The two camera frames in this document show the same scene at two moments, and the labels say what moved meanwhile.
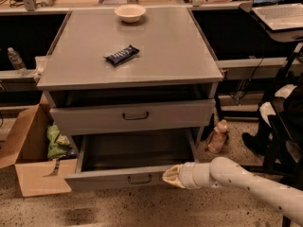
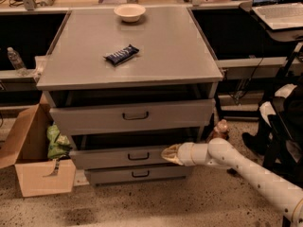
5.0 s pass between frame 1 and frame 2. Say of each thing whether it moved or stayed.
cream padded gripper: moved
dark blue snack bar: stayed
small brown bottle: stayed
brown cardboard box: stayed
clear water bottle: stayed
